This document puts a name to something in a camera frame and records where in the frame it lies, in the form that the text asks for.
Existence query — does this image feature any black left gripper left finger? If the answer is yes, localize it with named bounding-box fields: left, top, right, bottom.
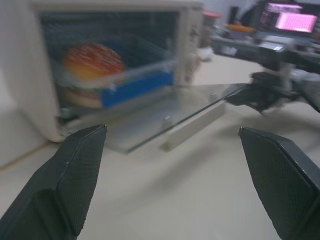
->
left=0, top=124, right=108, bottom=240

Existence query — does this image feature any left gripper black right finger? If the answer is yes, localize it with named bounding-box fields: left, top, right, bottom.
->
left=238, top=126, right=320, bottom=240

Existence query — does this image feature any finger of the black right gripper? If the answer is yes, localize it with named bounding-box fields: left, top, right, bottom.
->
left=224, top=87, right=255, bottom=106
left=251, top=102, right=283, bottom=116

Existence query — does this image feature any glass oven door cream handle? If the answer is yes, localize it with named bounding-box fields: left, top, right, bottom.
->
left=106, top=82, right=254, bottom=154

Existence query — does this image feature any red lidded background container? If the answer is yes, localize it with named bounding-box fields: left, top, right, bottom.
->
left=202, top=9, right=223, bottom=26

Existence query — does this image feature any cream toaster oven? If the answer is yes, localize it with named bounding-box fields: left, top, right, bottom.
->
left=0, top=0, right=205, bottom=144

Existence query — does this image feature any dark background desk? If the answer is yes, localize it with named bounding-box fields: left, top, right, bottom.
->
left=210, top=33, right=320, bottom=66

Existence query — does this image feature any white crumpled object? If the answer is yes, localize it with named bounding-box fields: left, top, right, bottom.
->
left=196, top=46, right=215, bottom=63

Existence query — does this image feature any orange background object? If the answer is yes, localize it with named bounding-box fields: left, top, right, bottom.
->
left=226, top=22, right=257, bottom=34

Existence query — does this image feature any computer monitor pink screen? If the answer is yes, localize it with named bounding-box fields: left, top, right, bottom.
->
left=258, top=0, right=319, bottom=34

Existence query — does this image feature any toy hamburger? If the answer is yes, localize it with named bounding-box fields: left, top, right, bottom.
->
left=60, top=42, right=126, bottom=110

